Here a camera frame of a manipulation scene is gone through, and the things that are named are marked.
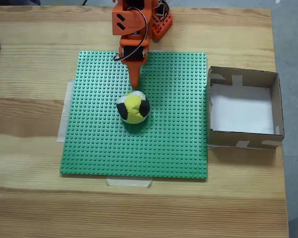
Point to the yellow black white fabric ball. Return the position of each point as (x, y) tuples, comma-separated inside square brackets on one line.
[(134, 109)]

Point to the open cardboard box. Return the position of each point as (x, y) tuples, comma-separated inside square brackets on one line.
[(223, 140)]

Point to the green studded baseplate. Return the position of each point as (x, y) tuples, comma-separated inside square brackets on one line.
[(101, 148)]

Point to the wide masking tape strip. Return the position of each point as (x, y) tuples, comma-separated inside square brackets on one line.
[(64, 119)]

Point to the short masking tape strip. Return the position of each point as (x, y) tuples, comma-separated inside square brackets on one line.
[(129, 182)]

